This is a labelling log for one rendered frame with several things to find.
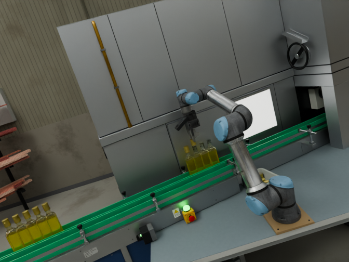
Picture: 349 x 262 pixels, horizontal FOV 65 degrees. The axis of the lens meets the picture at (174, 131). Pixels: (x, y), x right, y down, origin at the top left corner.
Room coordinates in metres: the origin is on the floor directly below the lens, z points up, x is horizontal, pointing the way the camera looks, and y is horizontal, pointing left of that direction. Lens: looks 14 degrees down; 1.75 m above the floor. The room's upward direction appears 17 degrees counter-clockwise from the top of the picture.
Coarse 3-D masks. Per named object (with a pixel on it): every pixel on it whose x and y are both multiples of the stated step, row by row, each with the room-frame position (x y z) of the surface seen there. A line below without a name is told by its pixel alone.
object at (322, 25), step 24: (288, 0) 2.12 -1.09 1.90; (312, 0) 1.91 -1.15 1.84; (336, 0) 1.88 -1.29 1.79; (288, 24) 2.16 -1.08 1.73; (312, 24) 1.94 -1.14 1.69; (336, 24) 1.87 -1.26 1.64; (312, 48) 1.98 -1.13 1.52; (336, 48) 1.87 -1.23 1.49; (312, 72) 2.01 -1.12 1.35; (336, 72) 1.86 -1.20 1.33
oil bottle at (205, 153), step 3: (201, 150) 1.82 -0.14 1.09; (204, 150) 1.80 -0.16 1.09; (207, 150) 1.81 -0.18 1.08; (201, 153) 1.81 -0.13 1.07; (204, 153) 1.79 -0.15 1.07; (207, 153) 1.80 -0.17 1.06; (204, 156) 1.79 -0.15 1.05; (207, 156) 1.80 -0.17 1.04; (204, 159) 1.79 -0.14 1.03; (207, 159) 1.80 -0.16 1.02; (210, 159) 1.80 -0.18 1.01; (204, 162) 1.80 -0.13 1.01; (207, 162) 1.80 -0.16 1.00; (210, 162) 1.80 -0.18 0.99; (207, 165) 1.79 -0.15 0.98; (210, 165) 1.80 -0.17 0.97
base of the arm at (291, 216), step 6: (294, 204) 1.25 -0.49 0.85; (276, 210) 1.28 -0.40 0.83; (282, 210) 1.25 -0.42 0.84; (288, 210) 1.24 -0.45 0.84; (294, 210) 1.24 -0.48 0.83; (276, 216) 1.27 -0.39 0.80; (282, 216) 1.26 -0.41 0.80; (288, 216) 1.23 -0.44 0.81; (294, 216) 1.23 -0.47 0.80; (300, 216) 1.25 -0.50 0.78; (282, 222) 1.25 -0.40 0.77; (288, 222) 1.23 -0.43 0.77
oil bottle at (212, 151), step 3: (207, 147) 1.85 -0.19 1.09; (210, 147) 1.82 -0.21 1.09; (213, 147) 1.82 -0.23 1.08; (210, 150) 1.81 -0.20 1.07; (213, 150) 1.81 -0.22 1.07; (216, 150) 1.82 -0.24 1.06; (210, 153) 1.81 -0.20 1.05; (213, 153) 1.81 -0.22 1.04; (216, 153) 1.82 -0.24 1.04; (210, 156) 1.81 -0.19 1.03; (213, 156) 1.81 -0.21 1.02; (216, 156) 1.81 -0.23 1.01; (213, 159) 1.81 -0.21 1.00; (216, 159) 1.81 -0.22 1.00; (213, 162) 1.81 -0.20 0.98; (216, 162) 1.81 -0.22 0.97; (219, 162) 1.82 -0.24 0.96
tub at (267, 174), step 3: (258, 168) 1.79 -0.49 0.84; (261, 168) 1.77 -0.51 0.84; (258, 171) 1.78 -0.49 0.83; (261, 171) 1.77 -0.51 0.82; (264, 171) 1.74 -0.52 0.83; (267, 171) 1.71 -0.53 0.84; (264, 174) 1.75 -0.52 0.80; (267, 174) 1.71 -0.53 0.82; (270, 174) 1.68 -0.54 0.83; (273, 174) 1.65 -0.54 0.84; (276, 174) 1.63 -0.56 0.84; (264, 177) 1.75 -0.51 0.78; (267, 177) 1.71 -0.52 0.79; (270, 177) 1.69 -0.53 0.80; (267, 183) 1.56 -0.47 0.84
